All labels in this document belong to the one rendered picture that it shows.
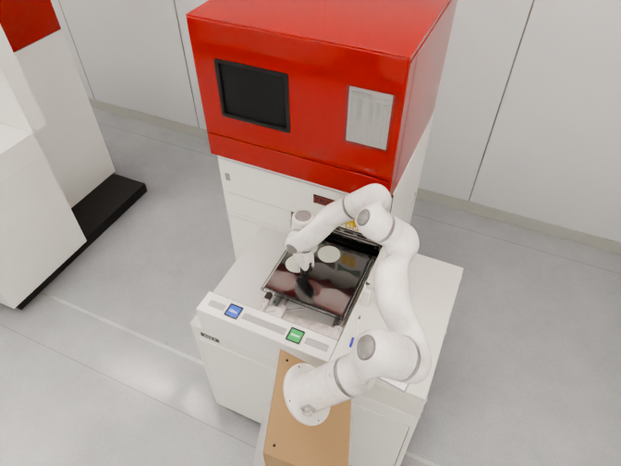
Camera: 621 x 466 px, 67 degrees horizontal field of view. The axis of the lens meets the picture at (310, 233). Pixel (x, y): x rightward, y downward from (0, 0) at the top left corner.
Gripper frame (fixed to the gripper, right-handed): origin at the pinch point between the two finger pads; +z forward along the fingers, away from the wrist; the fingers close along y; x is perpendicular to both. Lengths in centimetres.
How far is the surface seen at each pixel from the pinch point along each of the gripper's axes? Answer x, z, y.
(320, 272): 6.0, 2.1, 3.1
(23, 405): -138, 91, -67
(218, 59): -7, -76, -46
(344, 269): 15.6, 2.1, 7.4
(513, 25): 172, -47, -55
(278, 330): -24.9, -3.5, 22.1
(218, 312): -40.5, -4.1, 3.4
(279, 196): 7.8, -13.1, -33.5
